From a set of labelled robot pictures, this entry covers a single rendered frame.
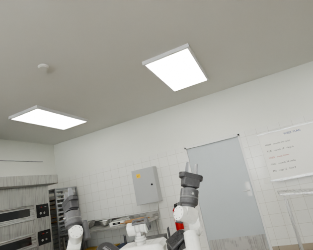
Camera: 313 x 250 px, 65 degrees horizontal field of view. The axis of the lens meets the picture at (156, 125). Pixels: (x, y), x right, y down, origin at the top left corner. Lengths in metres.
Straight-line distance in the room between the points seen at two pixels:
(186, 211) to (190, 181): 0.15
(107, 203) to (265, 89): 4.05
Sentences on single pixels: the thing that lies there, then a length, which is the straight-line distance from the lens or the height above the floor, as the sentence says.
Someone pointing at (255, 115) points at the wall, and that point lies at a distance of 4.90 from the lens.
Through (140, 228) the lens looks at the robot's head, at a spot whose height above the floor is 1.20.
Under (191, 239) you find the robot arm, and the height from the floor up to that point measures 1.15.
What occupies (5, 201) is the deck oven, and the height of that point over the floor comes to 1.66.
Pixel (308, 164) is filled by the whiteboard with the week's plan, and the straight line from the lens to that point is 4.85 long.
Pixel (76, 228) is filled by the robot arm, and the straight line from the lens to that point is 1.38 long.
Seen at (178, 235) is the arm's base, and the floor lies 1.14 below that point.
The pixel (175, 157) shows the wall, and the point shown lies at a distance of 5.07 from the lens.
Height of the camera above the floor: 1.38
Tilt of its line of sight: 15 degrees up
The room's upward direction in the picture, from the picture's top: 12 degrees counter-clockwise
